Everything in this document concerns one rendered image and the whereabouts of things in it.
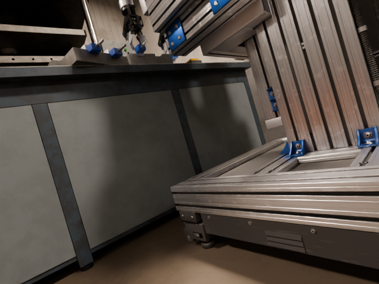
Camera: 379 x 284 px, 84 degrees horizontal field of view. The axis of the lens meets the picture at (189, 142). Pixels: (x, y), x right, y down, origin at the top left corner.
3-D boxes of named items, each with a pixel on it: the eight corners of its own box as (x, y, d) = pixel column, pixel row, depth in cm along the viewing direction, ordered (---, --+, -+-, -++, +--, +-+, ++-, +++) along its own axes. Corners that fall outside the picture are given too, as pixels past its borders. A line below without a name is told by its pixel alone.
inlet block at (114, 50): (131, 51, 94) (128, 40, 94) (122, 49, 90) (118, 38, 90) (115, 64, 102) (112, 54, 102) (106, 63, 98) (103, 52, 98)
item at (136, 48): (151, 46, 106) (149, 36, 106) (142, 46, 103) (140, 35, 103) (142, 58, 117) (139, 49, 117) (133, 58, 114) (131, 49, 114)
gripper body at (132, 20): (131, 25, 105) (123, 2, 105) (125, 35, 112) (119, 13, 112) (144, 26, 110) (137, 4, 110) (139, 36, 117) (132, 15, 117)
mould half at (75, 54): (129, 67, 103) (123, 45, 103) (76, 60, 83) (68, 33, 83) (83, 101, 134) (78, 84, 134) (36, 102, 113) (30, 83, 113)
